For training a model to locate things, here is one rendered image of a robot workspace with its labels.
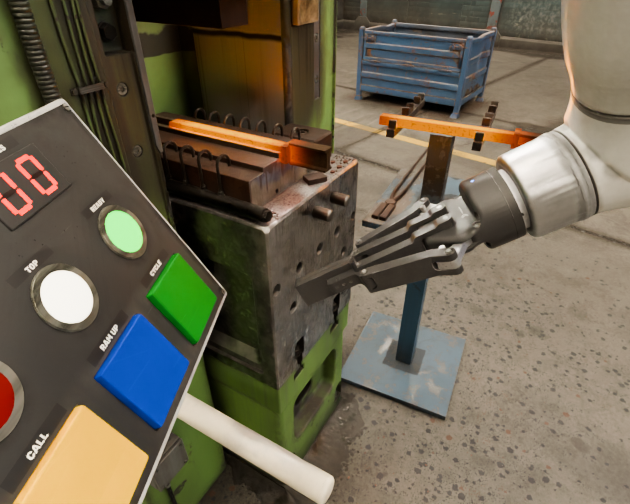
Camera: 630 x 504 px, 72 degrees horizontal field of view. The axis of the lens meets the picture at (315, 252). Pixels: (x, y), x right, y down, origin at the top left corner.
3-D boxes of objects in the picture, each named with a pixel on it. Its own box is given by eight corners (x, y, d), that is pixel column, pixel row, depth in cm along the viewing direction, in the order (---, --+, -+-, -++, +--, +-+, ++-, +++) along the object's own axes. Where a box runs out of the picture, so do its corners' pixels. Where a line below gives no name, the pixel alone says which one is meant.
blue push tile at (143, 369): (191, 361, 44) (141, 311, 40) (162, 428, 38) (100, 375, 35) (178, 366, 44) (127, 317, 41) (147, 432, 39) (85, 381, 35)
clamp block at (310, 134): (332, 156, 104) (333, 130, 101) (315, 169, 98) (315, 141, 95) (291, 147, 109) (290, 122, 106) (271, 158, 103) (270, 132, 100)
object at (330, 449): (397, 412, 151) (397, 410, 150) (312, 584, 110) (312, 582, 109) (301, 367, 167) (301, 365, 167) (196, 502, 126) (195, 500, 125)
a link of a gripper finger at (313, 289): (363, 278, 48) (363, 282, 47) (308, 302, 49) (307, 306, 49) (351, 257, 46) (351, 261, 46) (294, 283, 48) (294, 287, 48)
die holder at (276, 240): (350, 300, 129) (359, 158, 104) (278, 391, 102) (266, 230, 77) (208, 247, 152) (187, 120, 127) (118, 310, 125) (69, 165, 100)
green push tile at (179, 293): (218, 297, 52) (178, 251, 48) (198, 343, 46) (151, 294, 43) (207, 302, 52) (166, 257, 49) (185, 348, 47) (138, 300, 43)
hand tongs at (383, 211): (427, 148, 165) (428, 145, 165) (438, 150, 164) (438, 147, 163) (371, 218, 121) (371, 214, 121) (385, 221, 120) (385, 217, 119)
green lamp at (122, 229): (157, 243, 45) (148, 206, 43) (120, 266, 42) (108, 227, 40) (136, 235, 47) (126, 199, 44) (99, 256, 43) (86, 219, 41)
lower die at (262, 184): (306, 174, 96) (306, 137, 91) (251, 213, 82) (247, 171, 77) (169, 140, 113) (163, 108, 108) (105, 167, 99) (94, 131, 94)
